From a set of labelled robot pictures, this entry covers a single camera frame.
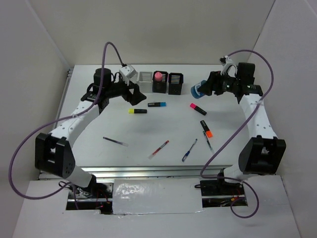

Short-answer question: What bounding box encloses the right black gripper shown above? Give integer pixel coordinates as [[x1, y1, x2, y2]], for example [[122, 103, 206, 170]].
[[197, 70, 240, 96]]

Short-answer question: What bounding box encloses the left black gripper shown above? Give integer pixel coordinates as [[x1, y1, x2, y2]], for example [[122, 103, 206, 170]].
[[106, 76, 147, 106]]

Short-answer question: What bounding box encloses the blue glue bottle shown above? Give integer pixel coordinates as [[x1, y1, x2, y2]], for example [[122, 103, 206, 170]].
[[191, 80, 206, 99]]

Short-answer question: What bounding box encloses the pink cap glue bottle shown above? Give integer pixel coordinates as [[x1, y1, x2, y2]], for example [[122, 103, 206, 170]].
[[154, 71, 163, 82]]

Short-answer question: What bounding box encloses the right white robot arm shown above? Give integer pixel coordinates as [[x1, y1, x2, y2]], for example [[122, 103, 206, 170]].
[[197, 59, 286, 194]]

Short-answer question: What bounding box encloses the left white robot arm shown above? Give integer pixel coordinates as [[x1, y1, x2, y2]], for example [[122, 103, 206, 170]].
[[35, 65, 146, 198]]

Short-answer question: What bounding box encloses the yellow highlighter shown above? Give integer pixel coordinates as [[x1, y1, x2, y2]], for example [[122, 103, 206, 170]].
[[128, 109, 147, 114]]

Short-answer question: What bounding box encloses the left white slotted container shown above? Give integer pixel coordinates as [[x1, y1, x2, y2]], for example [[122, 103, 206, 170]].
[[129, 72, 140, 85]]

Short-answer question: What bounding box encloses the white slotted container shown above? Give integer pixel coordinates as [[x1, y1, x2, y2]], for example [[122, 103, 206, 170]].
[[138, 71, 153, 93], [129, 72, 140, 85]]

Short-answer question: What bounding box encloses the pink highlighter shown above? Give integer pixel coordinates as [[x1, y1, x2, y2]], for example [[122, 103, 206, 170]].
[[190, 103, 207, 116]]

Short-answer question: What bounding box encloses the blue highlighter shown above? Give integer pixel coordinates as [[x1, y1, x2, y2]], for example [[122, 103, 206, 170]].
[[148, 102, 166, 108]]

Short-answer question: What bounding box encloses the left black slotted container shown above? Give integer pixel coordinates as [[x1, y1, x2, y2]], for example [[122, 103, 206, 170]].
[[152, 71, 168, 94]]

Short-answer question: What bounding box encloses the black slotted container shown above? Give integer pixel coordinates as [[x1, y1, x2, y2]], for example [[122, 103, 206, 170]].
[[152, 71, 168, 94], [168, 73, 184, 95]]

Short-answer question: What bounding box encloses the right black slotted container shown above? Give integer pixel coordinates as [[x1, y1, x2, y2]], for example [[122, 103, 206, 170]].
[[168, 73, 184, 95]]

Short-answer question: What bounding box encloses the orange highlighter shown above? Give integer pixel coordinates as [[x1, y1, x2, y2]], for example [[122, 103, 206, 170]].
[[200, 120, 213, 138]]

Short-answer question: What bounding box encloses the dark purple pen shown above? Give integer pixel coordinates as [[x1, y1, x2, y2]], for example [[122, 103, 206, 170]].
[[103, 137, 128, 147]]

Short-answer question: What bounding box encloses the green pen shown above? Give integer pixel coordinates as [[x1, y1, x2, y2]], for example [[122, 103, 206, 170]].
[[203, 131, 215, 155]]

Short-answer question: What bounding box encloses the red pen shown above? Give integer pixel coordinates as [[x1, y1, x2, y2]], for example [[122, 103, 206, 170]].
[[148, 140, 169, 159]]

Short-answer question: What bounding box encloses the blue pen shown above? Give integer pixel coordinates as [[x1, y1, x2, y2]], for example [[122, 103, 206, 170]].
[[181, 138, 198, 162]]

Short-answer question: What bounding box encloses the white taped cover panel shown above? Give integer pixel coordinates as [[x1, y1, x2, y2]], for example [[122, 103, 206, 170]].
[[112, 178, 203, 215]]

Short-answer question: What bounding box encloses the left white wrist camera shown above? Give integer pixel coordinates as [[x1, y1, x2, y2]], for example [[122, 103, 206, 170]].
[[119, 64, 137, 85]]

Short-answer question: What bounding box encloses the aluminium frame rail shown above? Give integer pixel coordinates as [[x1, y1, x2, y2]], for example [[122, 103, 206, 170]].
[[72, 83, 249, 179]]

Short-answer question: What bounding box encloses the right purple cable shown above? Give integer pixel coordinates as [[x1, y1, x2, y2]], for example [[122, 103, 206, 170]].
[[200, 50, 274, 219]]

